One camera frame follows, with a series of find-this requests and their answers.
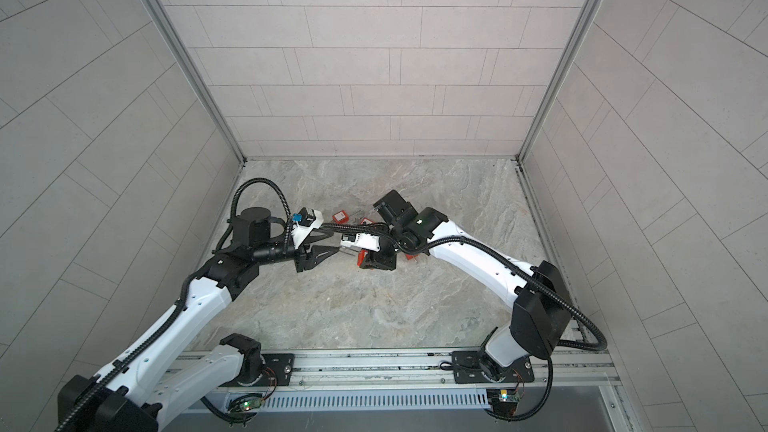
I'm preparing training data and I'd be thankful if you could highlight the right green circuit board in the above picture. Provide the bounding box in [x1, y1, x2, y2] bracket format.
[486, 389, 521, 420]

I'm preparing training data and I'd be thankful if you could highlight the left green circuit board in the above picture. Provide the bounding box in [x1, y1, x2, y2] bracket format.
[227, 393, 264, 416]

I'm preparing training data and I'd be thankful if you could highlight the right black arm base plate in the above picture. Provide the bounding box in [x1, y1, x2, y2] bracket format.
[440, 350, 535, 385]

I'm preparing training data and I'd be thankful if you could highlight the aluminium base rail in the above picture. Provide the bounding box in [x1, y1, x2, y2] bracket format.
[161, 344, 622, 397]

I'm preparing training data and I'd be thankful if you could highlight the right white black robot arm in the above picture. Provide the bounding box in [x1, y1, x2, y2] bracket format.
[352, 190, 607, 382]

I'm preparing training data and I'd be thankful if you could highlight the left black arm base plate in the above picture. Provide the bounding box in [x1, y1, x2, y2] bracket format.
[222, 353, 295, 387]

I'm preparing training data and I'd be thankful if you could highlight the white slotted cable duct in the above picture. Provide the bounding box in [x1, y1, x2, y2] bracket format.
[244, 388, 490, 413]

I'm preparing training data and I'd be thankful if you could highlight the green circuit board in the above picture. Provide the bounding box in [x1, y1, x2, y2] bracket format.
[227, 393, 264, 416]
[486, 389, 521, 420]

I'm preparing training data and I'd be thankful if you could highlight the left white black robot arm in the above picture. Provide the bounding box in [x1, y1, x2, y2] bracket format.
[57, 179, 339, 431]

